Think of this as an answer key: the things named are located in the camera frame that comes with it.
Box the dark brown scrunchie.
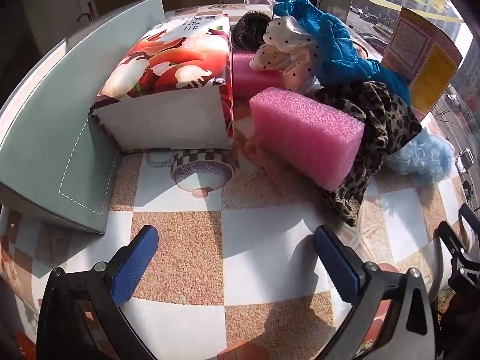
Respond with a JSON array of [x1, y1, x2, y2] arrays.
[[230, 11, 276, 49]]

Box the grey-green cardboard storage box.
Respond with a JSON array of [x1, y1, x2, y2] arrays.
[[0, 0, 166, 235]]

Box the floral printed tissue box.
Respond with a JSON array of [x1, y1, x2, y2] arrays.
[[88, 13, 235, 154]]

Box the white polka dot scrunchie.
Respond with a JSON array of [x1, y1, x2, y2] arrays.
[[249, 17, 323, 92]]

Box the leopard print scrunchie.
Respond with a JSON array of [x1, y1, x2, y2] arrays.
[[311, 82, 422, 227]]

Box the light blue fluffy scrunchie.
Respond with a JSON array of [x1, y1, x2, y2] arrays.
[[384, 125, 456, 185]]

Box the pink foam sponge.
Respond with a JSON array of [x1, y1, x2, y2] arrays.
[[248, 87, 366, 192], [232, 49, 297, 100]]

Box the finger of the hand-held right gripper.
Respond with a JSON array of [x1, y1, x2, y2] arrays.
[[459, 203, 480, 248], [437, 220, 480, 295]]

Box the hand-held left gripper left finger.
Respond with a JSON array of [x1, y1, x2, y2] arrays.
[[35, 225, 160, 360]]

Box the orange and pink carton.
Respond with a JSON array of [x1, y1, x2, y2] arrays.
[[380, 5, 464, 115]]

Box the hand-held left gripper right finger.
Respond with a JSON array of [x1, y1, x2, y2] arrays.
[[313, 225, 445, 360]]

